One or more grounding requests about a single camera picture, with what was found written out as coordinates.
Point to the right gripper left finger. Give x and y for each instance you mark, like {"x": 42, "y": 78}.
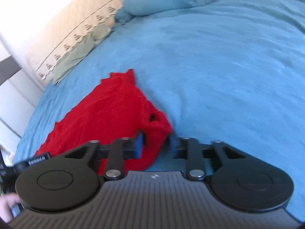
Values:
{"x": 73, "y": 178}

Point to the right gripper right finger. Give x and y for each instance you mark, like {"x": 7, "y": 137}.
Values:
{"x": 236, "y": 178}

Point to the red long-sleeve sweater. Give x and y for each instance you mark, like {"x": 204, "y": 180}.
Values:
{"x": 115, "y": 109}

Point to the person's left hand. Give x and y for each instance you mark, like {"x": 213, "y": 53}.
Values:
{"x": 6, "y": 202}

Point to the white wardrobe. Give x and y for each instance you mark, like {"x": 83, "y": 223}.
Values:
{"x": 19, "y": 97}

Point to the blue bed sheet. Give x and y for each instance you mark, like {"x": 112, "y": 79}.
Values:
{"x": 231, "y": 70}

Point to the green pillow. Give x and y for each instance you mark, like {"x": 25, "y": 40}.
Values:
{"x": 78, "y": 52}

